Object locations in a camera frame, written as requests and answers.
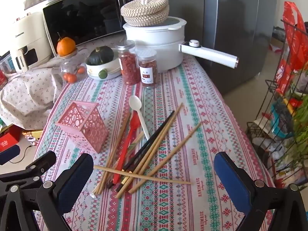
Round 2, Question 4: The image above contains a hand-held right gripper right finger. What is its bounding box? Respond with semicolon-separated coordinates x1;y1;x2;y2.
214;151;308;231

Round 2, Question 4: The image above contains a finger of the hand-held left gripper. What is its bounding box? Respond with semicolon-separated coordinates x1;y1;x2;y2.
0;151;57;186
0;146;20;165

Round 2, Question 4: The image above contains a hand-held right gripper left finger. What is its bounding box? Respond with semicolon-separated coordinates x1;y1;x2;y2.
0;153;94;231

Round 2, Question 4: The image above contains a pink perforated utensil holder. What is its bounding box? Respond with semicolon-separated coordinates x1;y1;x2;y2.
55;101;109;154

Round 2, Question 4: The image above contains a red plastic spoon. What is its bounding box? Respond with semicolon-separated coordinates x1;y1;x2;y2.
112;112;141;184

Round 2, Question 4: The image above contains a black chopstick with gold band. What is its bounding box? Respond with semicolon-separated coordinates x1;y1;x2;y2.
106;111;175;188
116;112;176;192

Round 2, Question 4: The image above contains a white plastic spoon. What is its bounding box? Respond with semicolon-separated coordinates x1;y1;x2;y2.
129;95;150;141

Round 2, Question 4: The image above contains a red box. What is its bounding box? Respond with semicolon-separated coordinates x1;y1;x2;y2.
0;125;23;152

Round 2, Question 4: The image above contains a gold patterned box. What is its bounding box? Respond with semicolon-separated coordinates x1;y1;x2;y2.
23;130;44;147

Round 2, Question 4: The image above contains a white plastic bag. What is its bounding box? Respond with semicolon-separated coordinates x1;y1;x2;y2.
253;135;308;190

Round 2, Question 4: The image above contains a white floral cloth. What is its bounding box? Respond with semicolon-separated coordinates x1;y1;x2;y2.
0;61;63;129

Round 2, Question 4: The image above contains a patterned tablecloth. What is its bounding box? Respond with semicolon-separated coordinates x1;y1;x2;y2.
34;41;276;231

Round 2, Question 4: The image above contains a blue packet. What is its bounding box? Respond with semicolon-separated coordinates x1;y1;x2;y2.
271;102;295;139

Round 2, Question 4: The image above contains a clear plastic container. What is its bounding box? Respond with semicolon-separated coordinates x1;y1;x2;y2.
0;53;15;77

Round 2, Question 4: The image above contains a green leafy plant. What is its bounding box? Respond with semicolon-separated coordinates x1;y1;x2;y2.
285;74;308;164

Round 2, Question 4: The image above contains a clear glass jar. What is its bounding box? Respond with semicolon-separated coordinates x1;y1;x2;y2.
51;49;87;85

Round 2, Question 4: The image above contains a white ceramic bowl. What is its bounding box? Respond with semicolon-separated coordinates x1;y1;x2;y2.
85;53;122;80

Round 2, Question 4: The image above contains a large orange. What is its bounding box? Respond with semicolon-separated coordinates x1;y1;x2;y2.
57;37;76;56

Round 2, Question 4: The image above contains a green squash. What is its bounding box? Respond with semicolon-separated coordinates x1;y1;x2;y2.
86;47;114;66

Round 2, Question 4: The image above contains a cream air fryer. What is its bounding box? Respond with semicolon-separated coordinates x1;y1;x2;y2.
10;12;53;73

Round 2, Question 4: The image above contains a jar of red berries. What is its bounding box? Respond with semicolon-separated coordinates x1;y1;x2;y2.
117;40;141;85

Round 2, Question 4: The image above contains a labelled jar of dried fruit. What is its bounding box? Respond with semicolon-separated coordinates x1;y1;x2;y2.
137;49;159;87

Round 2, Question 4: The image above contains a microwave oven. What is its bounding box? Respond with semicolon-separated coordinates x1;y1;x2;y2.
43;0;146;59

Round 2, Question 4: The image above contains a cardboard box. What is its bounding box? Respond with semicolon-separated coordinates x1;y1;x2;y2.
268;26;287;53

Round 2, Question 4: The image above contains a grey refrigerator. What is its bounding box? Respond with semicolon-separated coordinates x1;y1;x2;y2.
144;0;277;97

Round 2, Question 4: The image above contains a red plastic bag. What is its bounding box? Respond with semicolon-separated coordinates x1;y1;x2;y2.
275;1;308;95

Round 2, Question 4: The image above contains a woven lidded basket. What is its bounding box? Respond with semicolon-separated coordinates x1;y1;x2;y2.
121;0;170;27

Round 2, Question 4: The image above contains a black cable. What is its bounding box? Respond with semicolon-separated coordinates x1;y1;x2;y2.
19;144;34;162

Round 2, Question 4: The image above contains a black wire rack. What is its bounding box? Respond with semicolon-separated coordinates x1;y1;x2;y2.
245;19;308;190

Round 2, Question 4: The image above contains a white electric pot with handle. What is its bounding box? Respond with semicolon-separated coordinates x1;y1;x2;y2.
123;16;239;73

